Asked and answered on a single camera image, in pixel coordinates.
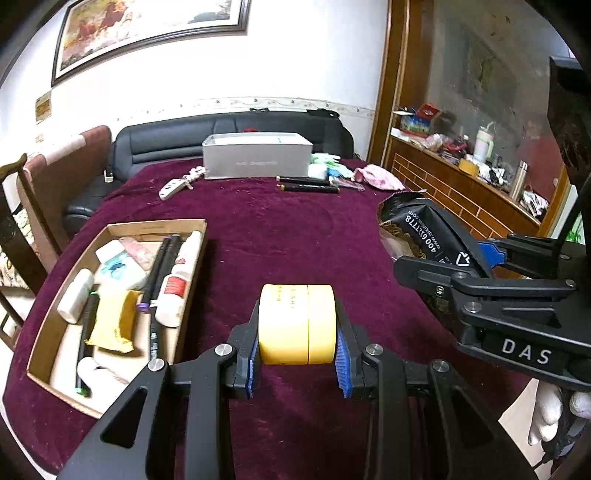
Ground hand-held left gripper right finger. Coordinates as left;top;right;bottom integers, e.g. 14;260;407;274
332;299;539;480

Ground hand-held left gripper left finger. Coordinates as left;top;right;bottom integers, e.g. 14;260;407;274
55;299;262;480

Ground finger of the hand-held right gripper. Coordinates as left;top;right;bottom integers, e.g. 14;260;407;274
477;232;570;278
392;255;579;315

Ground black snack packet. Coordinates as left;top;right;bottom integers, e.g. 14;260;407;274
378;191;497;297

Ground white bottle red label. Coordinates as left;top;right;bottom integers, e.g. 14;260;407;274
154;230;205;328

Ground black marker purple cap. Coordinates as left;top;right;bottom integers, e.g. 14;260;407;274
137;236;172;315

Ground yellow packet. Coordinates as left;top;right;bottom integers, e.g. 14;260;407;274
85;290;142;354

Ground white roll pack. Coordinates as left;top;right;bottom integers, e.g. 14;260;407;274
76;357;131;387

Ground teal print tissue pack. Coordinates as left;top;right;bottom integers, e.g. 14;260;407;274
95;256;149;297

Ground small clear box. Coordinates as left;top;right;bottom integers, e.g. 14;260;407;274
119;236;160;274

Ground black marker green caps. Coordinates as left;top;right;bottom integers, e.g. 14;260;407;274
76;292;101;398

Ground white bottle green print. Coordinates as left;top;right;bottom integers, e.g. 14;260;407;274
57;268;96;325

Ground cardboard box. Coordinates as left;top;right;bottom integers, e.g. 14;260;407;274
27;218;208;419

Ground person's right hand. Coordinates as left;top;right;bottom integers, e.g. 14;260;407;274
527;381;591;447

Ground steel thermos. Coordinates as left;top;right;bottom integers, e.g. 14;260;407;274
508;161;530;200

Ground wooden counter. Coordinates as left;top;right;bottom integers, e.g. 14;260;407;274
388;134;571;241

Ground white tumbler green lid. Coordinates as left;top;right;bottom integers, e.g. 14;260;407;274
473;122;496;163

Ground maroon tablecloth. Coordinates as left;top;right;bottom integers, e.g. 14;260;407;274
2;159;532;476

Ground pink cloth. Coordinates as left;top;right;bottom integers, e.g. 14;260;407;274
353;165;406;191

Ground red and blue box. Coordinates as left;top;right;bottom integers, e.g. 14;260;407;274
399;104;443;136

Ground green cloth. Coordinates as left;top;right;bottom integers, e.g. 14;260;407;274
310;154;355;179

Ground black pen gold tip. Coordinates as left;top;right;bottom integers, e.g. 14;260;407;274
277;183;341;195
276;175;332;186

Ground white power strip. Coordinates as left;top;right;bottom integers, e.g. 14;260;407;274
159;166;207;200

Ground grey rectangular box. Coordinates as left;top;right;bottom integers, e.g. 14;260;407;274
202;134;314;180

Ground black leather sofa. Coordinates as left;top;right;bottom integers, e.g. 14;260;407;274
65;112;355;227

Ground upholstered chair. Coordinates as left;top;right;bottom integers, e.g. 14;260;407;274
16;126;113;274

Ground wooden chair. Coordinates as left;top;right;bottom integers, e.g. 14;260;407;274
0;154;29;352

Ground framed horse painting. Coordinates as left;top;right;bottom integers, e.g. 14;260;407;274
51;0;252;88

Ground wooden door frame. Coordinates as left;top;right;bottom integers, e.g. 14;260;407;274
367;0;410;168

